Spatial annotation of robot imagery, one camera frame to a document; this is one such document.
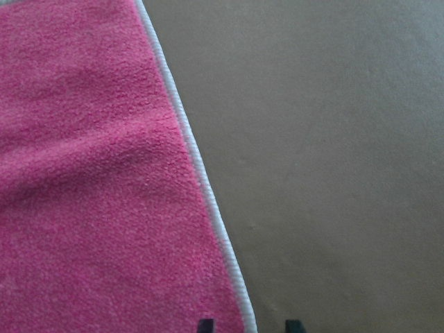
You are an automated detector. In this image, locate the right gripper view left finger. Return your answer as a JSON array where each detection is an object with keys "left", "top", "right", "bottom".
[{"left": 196, "top": 318, "right": 214, "bottom": 333}]

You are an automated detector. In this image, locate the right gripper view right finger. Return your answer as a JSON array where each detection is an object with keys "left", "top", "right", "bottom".
[{"left": 284, "top": 320, "right": 305, "bottom": 333}]

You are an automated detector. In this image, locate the pink towel with white trim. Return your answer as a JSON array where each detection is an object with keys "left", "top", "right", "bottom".
[{"left": 1, "top": 1, "right": 257, "bottom": 332}]

